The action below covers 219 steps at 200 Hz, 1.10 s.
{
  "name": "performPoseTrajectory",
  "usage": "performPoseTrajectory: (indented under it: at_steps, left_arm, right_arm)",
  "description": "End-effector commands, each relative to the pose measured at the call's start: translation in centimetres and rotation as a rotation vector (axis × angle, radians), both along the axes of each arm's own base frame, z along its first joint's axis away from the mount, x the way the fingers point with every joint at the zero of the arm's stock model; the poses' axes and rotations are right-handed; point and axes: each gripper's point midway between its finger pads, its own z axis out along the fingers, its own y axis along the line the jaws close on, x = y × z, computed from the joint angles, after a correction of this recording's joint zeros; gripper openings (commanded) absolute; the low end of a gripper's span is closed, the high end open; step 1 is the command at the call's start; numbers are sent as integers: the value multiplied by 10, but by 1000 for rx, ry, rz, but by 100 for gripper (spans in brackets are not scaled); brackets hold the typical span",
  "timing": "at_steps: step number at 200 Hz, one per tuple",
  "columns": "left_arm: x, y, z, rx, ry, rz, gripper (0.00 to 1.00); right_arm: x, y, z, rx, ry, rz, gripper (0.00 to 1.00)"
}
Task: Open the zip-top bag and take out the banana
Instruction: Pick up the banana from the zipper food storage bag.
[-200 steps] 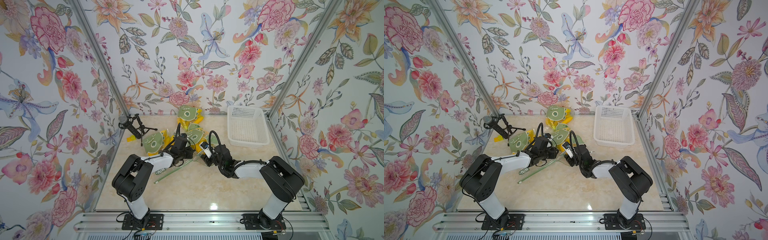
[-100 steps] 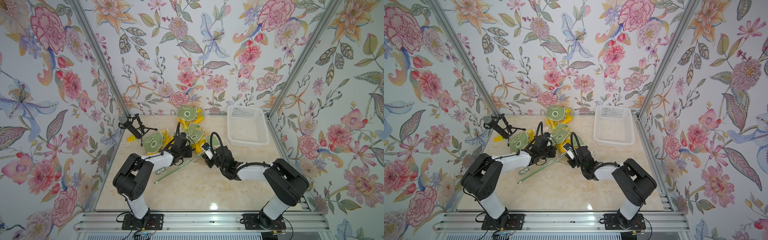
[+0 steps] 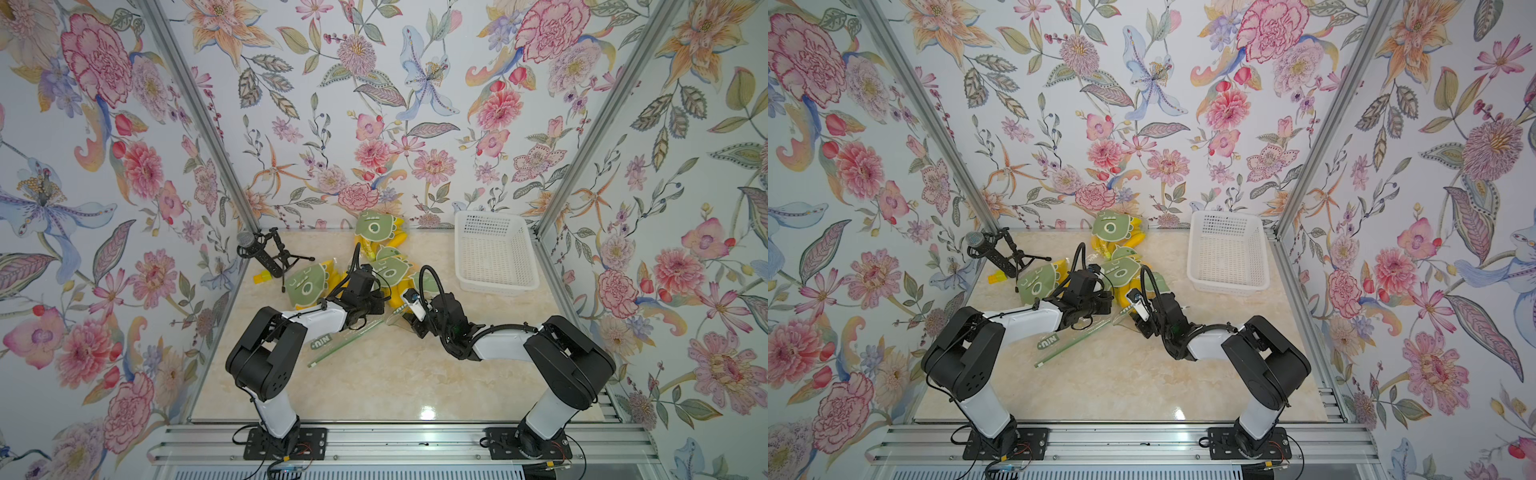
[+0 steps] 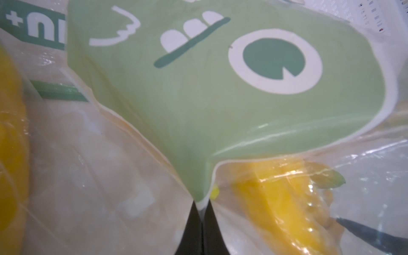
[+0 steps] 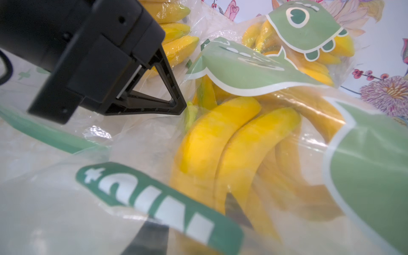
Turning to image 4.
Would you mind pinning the zip-top bag bananas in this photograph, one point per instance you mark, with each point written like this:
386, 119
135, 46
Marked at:
22, 147
246, 85

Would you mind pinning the white plastic basket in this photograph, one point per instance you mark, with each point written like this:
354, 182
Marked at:
390, 17

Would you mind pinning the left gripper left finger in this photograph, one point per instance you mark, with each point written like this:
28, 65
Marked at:
192, 239

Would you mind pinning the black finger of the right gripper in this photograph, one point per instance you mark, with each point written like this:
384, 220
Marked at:
382, 241

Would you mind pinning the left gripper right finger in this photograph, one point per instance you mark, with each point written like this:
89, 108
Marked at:
213, 242

